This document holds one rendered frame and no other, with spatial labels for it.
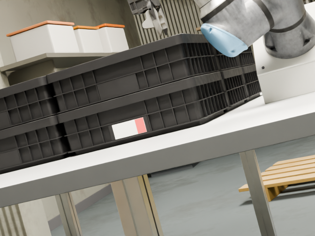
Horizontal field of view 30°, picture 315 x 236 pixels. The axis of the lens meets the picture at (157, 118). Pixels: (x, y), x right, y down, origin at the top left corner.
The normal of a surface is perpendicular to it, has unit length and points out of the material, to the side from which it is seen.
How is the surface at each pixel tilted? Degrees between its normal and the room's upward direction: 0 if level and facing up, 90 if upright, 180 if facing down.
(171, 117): 90
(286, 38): 119
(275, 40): 111
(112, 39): 90
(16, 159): 90
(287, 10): 133
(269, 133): 90
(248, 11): 75
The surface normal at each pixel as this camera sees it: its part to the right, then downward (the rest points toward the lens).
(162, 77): -0.34, 0.12
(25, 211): 0.92, -0.24
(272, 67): -0.39, -0.58
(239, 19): 0.18, -0.01
